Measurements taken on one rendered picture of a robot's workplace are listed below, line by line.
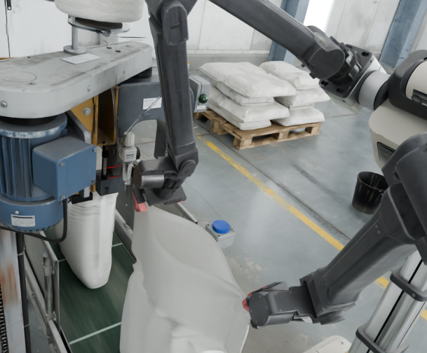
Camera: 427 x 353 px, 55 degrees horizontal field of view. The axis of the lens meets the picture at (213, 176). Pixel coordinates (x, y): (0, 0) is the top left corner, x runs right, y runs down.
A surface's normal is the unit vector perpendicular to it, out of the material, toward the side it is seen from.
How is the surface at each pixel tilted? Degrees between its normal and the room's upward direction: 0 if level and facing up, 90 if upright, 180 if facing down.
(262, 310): 79
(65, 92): 90
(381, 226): 103
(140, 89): 90
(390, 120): 40
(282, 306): 28
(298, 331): 0
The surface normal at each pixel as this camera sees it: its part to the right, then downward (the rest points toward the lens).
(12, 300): 0.57, 0.50
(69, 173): 0.85, 0.38
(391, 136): -0.39, -0.55
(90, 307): 0.17, -0.85
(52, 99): 0.72, 0.45
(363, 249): -0.98, 0.14
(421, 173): -0.77, -0.18
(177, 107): 0.33, 0.73
